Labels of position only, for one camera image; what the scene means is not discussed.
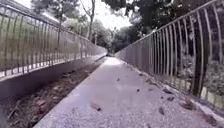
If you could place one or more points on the row of trees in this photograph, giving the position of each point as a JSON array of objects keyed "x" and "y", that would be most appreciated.
[{"x": 110, "y": 30}]

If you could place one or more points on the metal railing on concrete wall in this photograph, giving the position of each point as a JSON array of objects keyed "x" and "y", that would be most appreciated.
[{"x": 40, "y": 46}]

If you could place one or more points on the grey concrete path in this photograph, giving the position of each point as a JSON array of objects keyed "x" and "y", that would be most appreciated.
[{"x": 113, "y": 90}]

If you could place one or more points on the tall metal bar railing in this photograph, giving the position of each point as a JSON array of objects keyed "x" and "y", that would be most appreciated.
[{"x": 173, "y": 50}]

